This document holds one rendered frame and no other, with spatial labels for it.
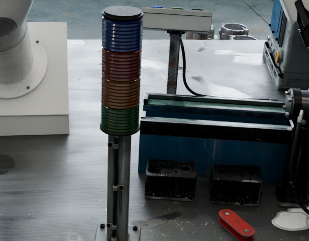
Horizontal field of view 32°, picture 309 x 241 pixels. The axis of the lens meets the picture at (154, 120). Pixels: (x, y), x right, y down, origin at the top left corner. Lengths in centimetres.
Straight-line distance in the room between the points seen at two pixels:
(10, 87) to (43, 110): 9
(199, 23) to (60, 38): 34
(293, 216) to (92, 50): 101
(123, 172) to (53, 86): 48
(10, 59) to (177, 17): 42
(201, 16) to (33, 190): 58
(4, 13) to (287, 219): 64
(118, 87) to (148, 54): 105
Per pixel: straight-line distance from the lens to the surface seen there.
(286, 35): 164
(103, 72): 82
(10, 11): 96
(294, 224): 109
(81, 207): 108
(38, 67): 134
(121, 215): 95
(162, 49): 190
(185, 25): 135
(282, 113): 124
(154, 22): 135
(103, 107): 84
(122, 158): 89
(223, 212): 106
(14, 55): 120
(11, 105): 132
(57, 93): 132
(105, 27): 79
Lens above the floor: 143
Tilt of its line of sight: 27 degrees down
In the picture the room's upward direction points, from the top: 3 degrees clockwise
